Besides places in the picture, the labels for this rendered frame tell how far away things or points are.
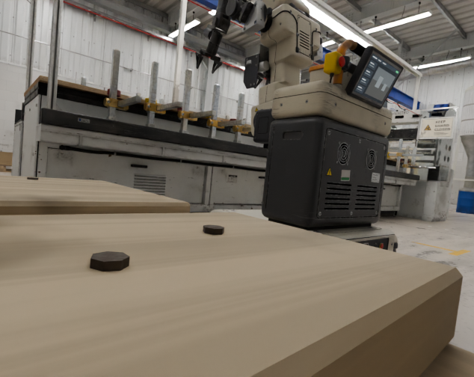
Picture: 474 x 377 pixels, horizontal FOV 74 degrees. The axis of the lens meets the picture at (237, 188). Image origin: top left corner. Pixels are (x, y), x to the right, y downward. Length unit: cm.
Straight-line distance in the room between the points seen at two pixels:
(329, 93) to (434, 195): 463
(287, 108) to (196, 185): 156
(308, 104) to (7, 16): 885
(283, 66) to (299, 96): 42
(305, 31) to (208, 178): 145
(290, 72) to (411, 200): 457
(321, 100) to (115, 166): 159
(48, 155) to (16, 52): 727
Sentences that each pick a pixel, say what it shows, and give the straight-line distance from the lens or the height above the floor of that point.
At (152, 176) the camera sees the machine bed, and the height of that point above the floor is 37.
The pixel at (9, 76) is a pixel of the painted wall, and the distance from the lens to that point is 928.
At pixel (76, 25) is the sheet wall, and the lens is 988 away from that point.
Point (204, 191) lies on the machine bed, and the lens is 266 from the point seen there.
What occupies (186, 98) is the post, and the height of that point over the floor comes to 94.
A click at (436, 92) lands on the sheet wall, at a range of 1286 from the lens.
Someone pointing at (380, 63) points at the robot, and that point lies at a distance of 133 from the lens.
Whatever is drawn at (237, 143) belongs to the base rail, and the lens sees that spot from 251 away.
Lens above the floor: 47
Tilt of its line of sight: 3 degrees down
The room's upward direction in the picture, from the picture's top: 6 degrees clockwise
